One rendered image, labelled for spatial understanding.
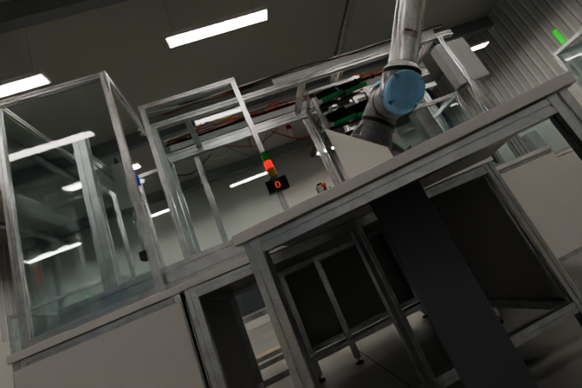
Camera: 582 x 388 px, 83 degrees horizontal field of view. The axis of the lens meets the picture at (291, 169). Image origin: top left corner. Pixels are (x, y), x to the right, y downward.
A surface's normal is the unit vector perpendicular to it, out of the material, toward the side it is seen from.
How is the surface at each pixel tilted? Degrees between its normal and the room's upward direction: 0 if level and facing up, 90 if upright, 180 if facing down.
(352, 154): 90
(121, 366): 90
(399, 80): 114
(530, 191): 90
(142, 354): 90
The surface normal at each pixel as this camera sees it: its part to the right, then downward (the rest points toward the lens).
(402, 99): 0.01, 0.10
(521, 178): 0.06, -0.36
